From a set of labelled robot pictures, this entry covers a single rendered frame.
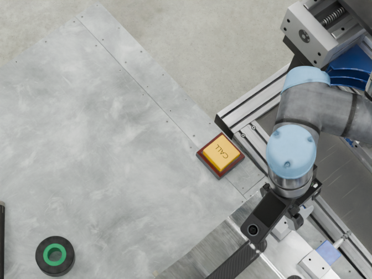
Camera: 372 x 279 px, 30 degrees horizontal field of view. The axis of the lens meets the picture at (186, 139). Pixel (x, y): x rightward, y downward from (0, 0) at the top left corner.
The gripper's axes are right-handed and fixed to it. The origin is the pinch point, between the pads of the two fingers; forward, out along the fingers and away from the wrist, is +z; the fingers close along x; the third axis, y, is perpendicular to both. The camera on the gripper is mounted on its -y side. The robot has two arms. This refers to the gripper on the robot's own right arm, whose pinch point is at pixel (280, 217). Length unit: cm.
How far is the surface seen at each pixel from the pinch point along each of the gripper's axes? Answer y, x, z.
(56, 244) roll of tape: -37.1, 28.1, 1.9
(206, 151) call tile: 0.3, 23.7, 7.7
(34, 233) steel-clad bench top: -39, 34, 4
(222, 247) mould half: -12.2, 4.4, 3.6
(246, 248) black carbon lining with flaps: -8.5, 1.2, 4.9
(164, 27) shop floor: 39, 101, 88
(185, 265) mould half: -20.4, 6.4, 1.7
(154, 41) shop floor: 32, 99, 87
